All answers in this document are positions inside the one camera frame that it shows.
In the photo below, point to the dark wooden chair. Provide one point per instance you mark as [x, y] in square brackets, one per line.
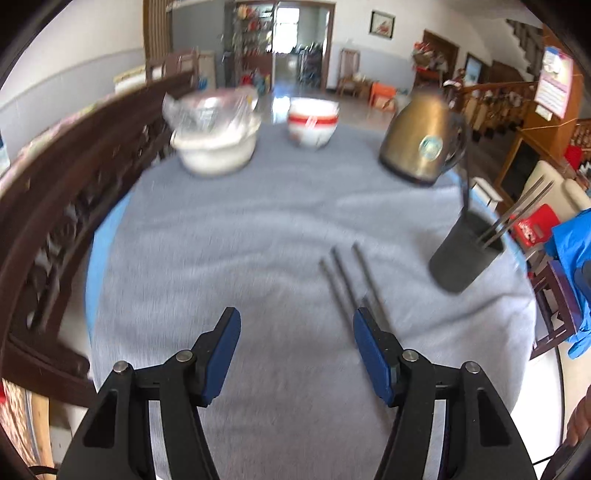
[558, 305]

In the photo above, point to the person right hand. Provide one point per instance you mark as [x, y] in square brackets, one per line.
[579, 422]

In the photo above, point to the dark carved wooden sideboard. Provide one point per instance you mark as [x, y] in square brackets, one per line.
[51, 205]

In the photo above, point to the grey tablecloth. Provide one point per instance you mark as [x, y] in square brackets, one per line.
[297, 402]

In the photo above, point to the wooden chair by wall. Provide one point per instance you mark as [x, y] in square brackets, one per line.
[349, 78]

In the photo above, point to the small white stool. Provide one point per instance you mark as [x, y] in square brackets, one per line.
[486, 193]

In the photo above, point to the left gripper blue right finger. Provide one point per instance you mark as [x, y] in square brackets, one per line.
[380, 352]

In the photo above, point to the stacked red white bowls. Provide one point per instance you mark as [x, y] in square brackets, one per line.
[312, 122]

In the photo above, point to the dark grey utensil holder cup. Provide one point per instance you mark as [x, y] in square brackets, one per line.
[462, 257]

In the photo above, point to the brown window curtain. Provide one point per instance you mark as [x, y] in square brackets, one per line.
[156, 23]

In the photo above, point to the red child chair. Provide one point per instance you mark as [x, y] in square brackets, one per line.
[535, 228]

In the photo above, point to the blue cloth on chair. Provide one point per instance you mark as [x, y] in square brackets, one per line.
[570, 245]

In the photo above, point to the orange cardboard box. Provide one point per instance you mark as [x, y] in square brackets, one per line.
[383, 97]

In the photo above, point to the pink wall calendar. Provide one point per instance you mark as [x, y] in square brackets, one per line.
[554, 84]

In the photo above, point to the bronze electric kettle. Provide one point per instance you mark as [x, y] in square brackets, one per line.
[425, 139]

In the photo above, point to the grey refrigerator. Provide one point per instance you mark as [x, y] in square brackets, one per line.
[206, 26]

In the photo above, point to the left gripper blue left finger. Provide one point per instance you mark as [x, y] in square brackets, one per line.
[213, 352]

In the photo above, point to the framed wall picture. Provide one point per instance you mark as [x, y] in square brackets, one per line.
[382, 24]

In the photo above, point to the wooden stair railing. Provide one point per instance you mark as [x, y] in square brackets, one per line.
[490, 108]

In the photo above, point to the white bowl with plastic bag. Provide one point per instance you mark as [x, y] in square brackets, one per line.
[213, 132]

